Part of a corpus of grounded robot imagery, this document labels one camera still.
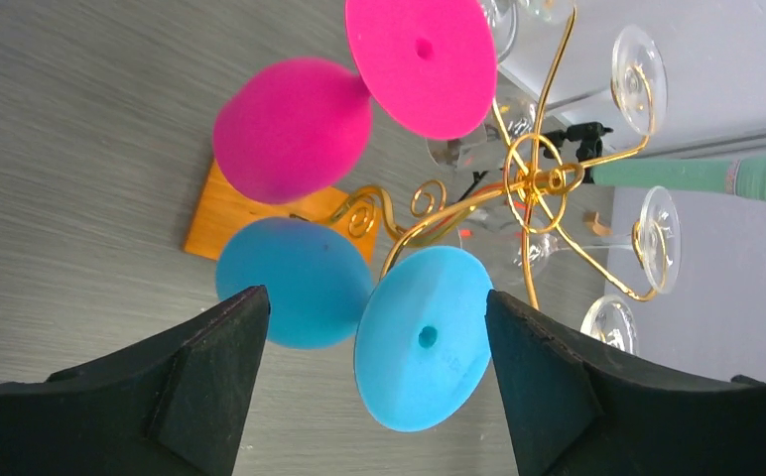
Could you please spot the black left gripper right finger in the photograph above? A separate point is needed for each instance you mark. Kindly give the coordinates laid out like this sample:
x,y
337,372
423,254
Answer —
x,y
576,406

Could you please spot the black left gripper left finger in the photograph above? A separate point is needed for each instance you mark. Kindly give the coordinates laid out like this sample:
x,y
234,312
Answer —
x,y
172,404

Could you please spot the blue plastic wine glass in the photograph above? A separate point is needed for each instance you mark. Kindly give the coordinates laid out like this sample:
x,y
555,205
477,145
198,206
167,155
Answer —
x,y
420,340

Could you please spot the pink plastic wine glass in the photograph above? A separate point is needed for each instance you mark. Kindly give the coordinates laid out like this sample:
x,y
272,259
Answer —
x,y
300,125

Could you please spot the clear wine glass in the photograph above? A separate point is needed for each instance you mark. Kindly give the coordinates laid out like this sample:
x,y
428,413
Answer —
x,y
610,320
518,115
655,240
638,85

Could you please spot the orange wooden rack base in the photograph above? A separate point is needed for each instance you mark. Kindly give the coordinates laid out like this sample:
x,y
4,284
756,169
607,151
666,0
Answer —
x,y
221,211

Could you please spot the tan curved wooden piece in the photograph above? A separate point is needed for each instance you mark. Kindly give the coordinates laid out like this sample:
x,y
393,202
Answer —
x,y
592,221

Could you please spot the mint green microphone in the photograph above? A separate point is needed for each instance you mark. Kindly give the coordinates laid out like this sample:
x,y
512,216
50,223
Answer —
x,y
745,177

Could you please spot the gold wire glass rack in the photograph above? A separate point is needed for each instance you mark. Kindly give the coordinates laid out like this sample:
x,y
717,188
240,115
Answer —
x,y
544,193

